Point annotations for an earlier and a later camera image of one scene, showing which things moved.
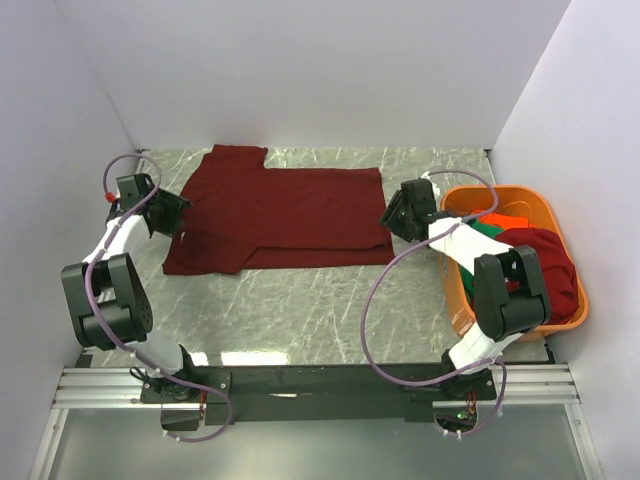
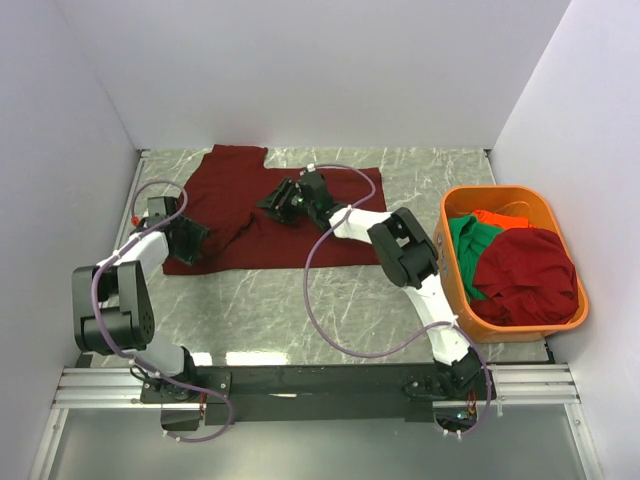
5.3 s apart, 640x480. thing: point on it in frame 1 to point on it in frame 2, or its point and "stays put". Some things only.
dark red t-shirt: (244, 215) stays put
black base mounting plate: (192, 396) stays put
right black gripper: (388, 218) to (280, 213)
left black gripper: (175, 206) to (196, 235)
